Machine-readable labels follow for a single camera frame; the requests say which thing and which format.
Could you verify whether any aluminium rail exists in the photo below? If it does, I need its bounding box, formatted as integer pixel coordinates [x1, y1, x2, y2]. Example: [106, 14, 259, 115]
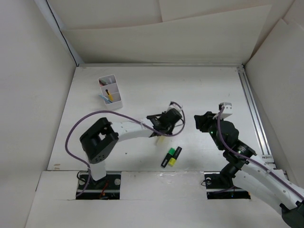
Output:
[79, 63, 244, 68]
[237, 65, 276, 169]

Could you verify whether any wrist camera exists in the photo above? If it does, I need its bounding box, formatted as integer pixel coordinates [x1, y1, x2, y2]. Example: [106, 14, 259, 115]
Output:
[167, 101, 184, 114]
[219, 102, 233, 119]

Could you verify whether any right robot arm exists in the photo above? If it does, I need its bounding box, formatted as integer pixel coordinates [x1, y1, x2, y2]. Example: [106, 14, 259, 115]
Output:
[194, 112, 304, 228]

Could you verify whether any pink highlighter pen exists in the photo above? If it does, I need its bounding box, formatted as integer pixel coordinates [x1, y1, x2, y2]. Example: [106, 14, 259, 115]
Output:
[98, 80, 108, 86]

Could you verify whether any white compartment organizer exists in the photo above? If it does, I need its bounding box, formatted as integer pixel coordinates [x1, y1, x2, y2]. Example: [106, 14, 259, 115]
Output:
[98, 75, 123, 111]

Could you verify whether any aluminium rail back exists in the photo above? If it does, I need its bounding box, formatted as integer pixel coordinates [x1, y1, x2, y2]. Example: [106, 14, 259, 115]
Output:
[79, 63, 244, 68]

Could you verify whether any green black highlighter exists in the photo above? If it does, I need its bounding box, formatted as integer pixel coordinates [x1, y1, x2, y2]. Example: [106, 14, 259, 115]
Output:
[161, 148, 175, 168]

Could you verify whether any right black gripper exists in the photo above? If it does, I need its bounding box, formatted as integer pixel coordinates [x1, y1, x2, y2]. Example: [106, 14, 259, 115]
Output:
[194, 111, 224, 151]

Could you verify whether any pale yellow highlighter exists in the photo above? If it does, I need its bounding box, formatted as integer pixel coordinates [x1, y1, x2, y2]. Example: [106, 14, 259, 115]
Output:
[155, 136, 165, 145]

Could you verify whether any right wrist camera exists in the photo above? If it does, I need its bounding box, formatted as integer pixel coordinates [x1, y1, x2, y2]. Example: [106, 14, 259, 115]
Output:
[219, 102, 233, 119]

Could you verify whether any aluminium rail right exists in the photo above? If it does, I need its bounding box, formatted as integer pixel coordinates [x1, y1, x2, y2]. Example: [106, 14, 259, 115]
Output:
[237, 65, 276, 169]

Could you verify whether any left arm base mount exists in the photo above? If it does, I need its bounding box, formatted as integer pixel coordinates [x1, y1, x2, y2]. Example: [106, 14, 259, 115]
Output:
[76, 171, 122, 200]

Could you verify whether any yellow black highlighter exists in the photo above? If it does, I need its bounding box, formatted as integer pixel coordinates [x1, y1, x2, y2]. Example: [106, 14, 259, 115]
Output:
[168, 147, 182, 166]

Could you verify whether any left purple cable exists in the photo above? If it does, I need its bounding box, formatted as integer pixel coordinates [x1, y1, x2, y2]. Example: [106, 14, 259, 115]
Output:
[65, 102, 186, 198]

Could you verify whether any light blue pen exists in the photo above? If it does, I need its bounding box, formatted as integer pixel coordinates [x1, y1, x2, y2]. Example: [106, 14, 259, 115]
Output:
[99, 94, 112, 104]

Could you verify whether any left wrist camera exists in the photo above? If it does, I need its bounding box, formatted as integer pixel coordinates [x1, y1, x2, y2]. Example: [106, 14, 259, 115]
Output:
[167, 101, 184, 114]

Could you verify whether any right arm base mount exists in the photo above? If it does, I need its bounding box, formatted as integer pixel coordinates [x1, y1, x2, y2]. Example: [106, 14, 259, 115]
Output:
[201, 164, 251, 200]

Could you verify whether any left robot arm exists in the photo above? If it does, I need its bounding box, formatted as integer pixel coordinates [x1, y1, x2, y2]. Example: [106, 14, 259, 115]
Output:
[80, 107, 185, 188]

